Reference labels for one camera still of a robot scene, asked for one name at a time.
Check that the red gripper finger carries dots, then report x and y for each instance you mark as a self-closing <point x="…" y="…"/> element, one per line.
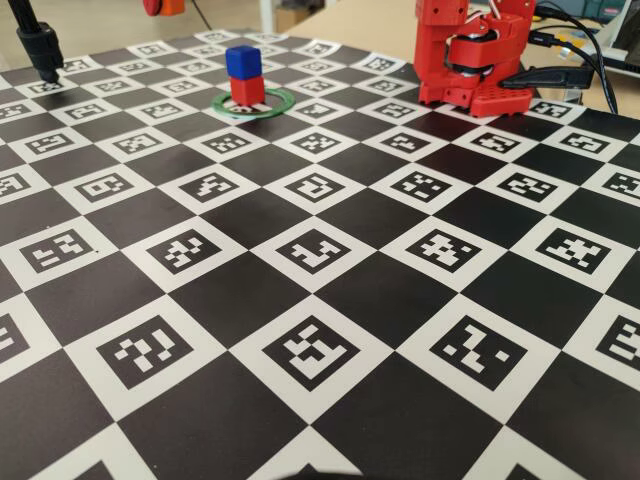
<point x="151" y="6"/>

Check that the orange cube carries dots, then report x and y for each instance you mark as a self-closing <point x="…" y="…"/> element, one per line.
<point x="173" y="6"/>

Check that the blue cube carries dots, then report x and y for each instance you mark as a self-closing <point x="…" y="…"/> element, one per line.
<point x="243" y="62"/>

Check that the red cube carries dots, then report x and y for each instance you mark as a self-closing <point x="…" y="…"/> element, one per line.
<point x="247" y="92"/>

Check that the black tripod leg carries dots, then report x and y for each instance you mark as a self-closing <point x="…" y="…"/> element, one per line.
<point x="42" y="47"/>

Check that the cardboard box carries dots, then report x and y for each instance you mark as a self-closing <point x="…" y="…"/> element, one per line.
<point x="295" y="17"/>

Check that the black white marker mat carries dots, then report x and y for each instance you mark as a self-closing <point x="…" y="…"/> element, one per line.
<point x="320" y="280"/>

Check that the black usb plug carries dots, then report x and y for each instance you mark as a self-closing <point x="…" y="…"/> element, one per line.
<point x="542" y="40"/>

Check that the black power plug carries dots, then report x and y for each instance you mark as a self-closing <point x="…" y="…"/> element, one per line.
<point x="550" y="78"/>

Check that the green box with red label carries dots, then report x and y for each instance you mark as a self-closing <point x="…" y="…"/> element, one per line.
<point x="602" y="9"/>

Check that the white laptop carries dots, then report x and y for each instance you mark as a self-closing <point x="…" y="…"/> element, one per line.
<point x="625" y="55"/>

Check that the white post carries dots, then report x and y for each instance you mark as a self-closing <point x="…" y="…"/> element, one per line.
<point x="267" y="15"/>

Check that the black blurred camera mount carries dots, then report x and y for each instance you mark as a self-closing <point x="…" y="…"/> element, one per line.
<point x="320" y="474"/>

